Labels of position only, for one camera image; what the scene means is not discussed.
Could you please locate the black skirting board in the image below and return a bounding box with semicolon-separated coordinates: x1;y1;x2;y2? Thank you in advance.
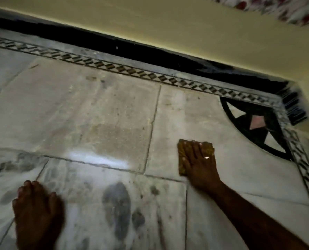
0;13;308;126

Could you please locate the yellow-brown patterned cloth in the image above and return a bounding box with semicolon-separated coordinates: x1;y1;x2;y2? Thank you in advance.
177;139;215;177

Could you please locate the person's left hand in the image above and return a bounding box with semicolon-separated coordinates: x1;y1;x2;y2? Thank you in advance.
12;180;65;250

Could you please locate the person's right forearm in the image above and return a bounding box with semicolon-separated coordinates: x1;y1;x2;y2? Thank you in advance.
209;180;309;250

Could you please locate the red floral cover sheet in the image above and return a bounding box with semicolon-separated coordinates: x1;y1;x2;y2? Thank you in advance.
201;0;309;27

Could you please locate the person's right hand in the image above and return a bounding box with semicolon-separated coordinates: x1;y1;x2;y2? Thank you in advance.
182;141;223;193

